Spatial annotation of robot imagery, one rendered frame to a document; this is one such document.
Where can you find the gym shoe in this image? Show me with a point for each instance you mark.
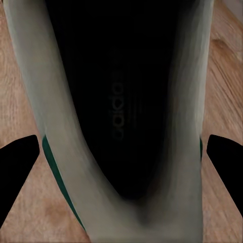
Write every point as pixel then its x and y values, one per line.
pixel 117 91

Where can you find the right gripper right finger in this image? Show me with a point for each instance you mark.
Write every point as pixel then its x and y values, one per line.
pixel 227 157

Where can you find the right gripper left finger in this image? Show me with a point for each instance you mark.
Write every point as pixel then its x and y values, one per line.
pixel 16 161

